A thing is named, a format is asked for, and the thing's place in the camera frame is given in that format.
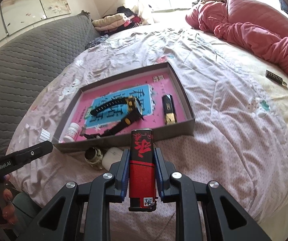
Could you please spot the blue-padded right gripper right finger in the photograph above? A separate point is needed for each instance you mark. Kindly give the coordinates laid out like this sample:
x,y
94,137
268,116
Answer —
x,y
163,171

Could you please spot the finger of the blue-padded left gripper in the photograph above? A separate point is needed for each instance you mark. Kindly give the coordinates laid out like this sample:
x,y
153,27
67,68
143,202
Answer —
x,y
34,152

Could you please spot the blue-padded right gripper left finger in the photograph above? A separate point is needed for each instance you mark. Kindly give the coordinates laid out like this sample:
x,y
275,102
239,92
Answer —
x,y
119,185

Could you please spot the white earbuds case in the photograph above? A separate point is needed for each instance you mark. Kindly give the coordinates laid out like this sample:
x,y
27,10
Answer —
x,y
111,156

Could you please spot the red and black lighter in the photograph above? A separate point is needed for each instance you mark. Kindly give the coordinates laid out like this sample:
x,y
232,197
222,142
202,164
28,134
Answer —
x,y
142,189

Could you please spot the shiny metal ring jar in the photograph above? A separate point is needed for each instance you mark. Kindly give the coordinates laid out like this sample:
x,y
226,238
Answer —
x,y
93,156

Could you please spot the white plastic jar lid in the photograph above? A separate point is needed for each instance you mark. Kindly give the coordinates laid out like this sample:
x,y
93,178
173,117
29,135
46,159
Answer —
x,y
44,136

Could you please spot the white pill bottle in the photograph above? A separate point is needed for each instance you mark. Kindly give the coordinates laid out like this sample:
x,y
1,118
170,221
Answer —
x,y
71,133

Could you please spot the black and gold lipstick case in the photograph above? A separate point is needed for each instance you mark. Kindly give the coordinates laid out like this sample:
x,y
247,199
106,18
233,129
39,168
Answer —
x,y
169,109

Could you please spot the black and yellow wristwatch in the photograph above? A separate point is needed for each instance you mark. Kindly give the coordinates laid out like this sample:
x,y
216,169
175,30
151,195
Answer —
x,y
122,110

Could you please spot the person's left hand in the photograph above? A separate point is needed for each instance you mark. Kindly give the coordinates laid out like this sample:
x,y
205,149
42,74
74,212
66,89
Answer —
x,y
8,211

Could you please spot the grey cardboard box tray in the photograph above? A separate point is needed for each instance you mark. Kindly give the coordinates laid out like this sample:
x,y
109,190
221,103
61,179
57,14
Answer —
x,y
184,128

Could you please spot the pink and blue workbook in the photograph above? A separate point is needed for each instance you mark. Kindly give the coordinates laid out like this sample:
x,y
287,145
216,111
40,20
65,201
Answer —
x,y
147,88

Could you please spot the grey quilted headboard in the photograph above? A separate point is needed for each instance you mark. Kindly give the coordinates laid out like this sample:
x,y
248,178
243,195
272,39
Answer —
x,y
30,61

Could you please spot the pink patterned bed sheet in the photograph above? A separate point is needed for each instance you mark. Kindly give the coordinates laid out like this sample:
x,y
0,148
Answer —
x,y
241,127

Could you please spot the small black rectangular tag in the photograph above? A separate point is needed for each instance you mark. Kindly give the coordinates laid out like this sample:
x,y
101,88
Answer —
x,y
275,78

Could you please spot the folded clothes pile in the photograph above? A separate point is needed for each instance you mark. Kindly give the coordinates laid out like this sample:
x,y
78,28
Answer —
x,y
122,20

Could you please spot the pink quilted duvet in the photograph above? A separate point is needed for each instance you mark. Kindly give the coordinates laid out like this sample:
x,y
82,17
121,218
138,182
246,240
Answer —
x,y
252,25

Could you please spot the floral wall painting panels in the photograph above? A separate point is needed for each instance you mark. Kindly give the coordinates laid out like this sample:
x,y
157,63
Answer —
x,y
18,14

